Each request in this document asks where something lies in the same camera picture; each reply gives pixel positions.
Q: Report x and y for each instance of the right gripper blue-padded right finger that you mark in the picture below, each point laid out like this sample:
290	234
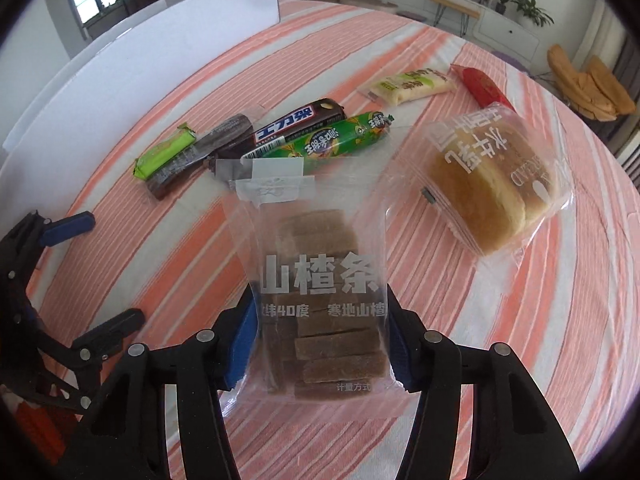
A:
427	363

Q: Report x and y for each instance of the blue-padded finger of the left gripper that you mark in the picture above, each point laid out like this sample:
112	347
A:
100	339
23	245

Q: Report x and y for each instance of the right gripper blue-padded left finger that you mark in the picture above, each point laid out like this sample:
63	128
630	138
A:
211	361

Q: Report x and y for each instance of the clear hawthorn strips bag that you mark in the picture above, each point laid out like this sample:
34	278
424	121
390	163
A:
311	237

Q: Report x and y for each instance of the green cracker packet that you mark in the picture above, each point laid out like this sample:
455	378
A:
157	156

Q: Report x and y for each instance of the packaged bread loaf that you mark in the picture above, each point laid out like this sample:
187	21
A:
487	174

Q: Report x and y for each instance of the dark brown snack stick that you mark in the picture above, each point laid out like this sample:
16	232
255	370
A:
185	163

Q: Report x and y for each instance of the green sausage snack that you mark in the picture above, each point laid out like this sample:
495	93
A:
338	139

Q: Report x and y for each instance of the brown Snickers bar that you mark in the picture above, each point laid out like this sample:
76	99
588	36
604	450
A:
307	118

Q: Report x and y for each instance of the yellow rice cake packet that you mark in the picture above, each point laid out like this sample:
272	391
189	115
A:
406	87

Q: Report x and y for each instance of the red snack packet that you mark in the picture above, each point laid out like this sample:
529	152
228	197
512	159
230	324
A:
483	89

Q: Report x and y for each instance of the orange striped tablecloth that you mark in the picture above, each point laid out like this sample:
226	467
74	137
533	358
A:
570	311

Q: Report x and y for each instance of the white cardboard box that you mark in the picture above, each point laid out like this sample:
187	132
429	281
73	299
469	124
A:
97	97

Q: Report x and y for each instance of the orange lounge chair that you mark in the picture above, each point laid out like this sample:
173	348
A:
595	93

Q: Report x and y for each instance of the white TV cabinet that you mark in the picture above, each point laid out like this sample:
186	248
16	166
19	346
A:
494	30

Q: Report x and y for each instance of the small wooden bench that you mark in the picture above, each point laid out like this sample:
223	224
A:
466	14

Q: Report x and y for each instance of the small dark potted plant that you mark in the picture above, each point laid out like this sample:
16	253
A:
500	6

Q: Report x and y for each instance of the green potted plant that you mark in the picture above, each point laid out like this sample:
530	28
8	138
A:
536	15

